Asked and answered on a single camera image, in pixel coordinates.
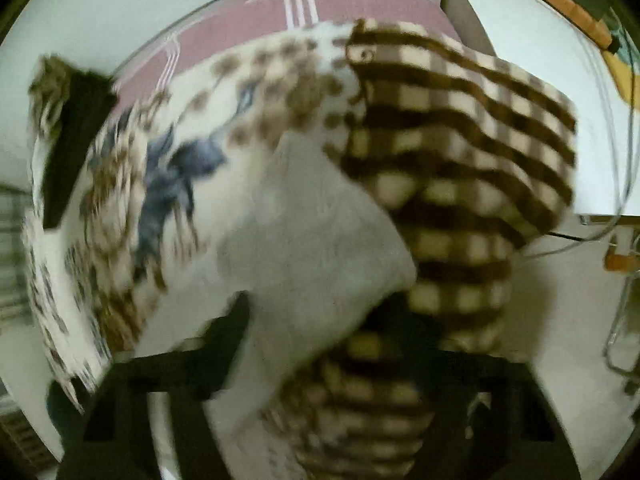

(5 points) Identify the white small garment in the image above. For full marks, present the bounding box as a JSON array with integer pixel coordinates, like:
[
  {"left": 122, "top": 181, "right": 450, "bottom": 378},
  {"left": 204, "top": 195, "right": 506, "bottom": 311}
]
[{"left": 136, "top": 132, "right": 416, "bottom": 479}]

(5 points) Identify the floral and checked blanket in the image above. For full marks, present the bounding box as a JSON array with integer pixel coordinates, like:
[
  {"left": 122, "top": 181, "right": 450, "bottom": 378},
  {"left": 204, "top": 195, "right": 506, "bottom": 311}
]
[{"left": 24, "top": 18, "right": 576, "bottom": 479}]

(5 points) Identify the orange yellow cloth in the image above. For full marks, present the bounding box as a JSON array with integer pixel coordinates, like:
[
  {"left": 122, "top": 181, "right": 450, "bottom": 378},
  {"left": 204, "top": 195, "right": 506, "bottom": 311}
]
[{"left": 541, "top": 0, "right": 639, "bottom": 110}]

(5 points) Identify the maroon striped bed sheet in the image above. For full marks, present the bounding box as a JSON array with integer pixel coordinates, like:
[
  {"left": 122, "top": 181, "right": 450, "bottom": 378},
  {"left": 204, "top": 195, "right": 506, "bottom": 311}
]
[{"left": 115, "top": 0, "right": 457, "bottom": 107}]

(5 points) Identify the white cable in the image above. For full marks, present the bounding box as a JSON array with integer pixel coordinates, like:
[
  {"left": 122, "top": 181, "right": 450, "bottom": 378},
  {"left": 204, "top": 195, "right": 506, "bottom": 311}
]
[{"left": 516, "top": 4, "right": 640, "bottom": 261}]

